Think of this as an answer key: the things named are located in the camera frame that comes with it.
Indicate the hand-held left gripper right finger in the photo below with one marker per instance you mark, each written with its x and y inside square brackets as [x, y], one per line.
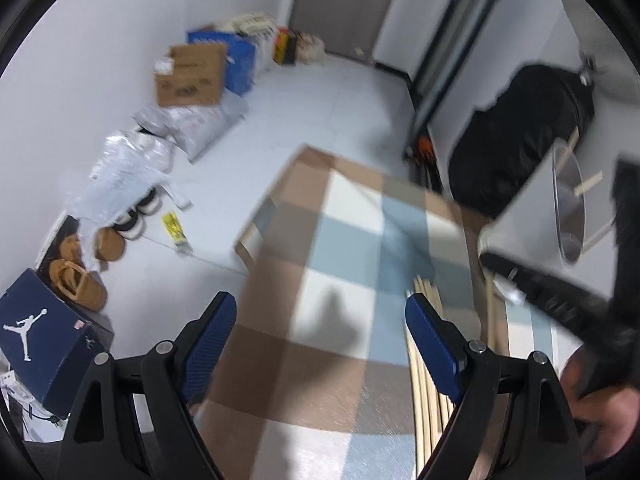
[435, 347]

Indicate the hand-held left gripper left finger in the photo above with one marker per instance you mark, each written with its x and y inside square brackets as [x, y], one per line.
[210, 347]

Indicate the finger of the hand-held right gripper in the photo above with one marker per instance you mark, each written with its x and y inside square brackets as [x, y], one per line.
[542, 284]
[627, 200]

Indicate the light wooden chopstick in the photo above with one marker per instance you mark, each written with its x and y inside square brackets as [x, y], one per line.
[490, 310]
[570, 149]
[600, 234]
[590, 183]

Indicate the pile of wooden chopsticks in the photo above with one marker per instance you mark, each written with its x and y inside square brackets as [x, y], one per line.
[422, 402]

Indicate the person's right hand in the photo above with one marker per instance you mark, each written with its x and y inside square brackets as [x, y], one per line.
[610, 422]

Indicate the yellow packet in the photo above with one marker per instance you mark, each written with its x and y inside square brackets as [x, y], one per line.
[175, 230]

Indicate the black backpack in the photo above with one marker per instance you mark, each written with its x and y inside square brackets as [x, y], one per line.
[525, 130]

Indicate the brown slipper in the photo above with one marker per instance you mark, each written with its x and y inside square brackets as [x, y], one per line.
[69, 247]
[110, 245]
[77, 285]

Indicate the white black shoe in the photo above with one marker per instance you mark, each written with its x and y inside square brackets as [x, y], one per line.
[131, 225]
[147, 205]

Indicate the checkered tablecloth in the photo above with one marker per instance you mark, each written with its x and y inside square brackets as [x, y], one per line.
[325, 240]

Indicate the blue shoe box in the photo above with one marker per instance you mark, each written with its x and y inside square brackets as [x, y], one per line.
[45, 345]

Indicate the orange black tool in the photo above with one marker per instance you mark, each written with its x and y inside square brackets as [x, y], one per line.
[424, 147]

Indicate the crumpled white plastic bag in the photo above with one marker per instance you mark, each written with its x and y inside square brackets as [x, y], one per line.
[125, 170]

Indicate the white power strip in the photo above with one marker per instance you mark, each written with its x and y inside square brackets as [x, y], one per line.
[12, 390]

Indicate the grey white plastic parcel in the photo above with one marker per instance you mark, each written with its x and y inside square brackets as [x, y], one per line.
[190, 120]

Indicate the cardboard box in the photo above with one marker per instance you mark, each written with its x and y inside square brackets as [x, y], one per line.
[190, 75]

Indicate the clear plastic bag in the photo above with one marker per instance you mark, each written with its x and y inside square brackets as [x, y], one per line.
[265, 52]

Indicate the white shopping bag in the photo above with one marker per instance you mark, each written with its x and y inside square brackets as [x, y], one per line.
[311, 47]

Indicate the white cloth bag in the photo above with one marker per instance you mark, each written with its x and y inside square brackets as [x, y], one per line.
[250, 25]

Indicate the grey door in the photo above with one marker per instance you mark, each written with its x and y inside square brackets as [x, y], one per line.
[345, 5]

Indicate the metal wall hook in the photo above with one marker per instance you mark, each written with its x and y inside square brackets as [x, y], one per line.
[586, 72]

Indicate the dark metal door frame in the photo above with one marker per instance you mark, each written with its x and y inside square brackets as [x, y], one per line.
[460, 35]

